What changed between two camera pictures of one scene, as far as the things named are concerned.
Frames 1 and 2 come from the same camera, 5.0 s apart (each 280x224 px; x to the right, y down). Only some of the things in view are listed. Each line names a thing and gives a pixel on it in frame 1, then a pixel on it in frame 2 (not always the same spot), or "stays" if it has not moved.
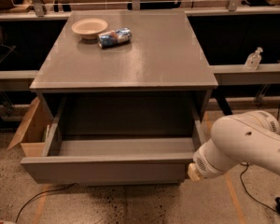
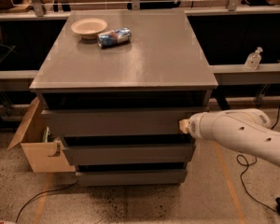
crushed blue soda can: x=113 y=37 stays
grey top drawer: x=112 y=161 → x=125 y=122
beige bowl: x=89 y=27 stays
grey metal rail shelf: x=267 y=74 stays
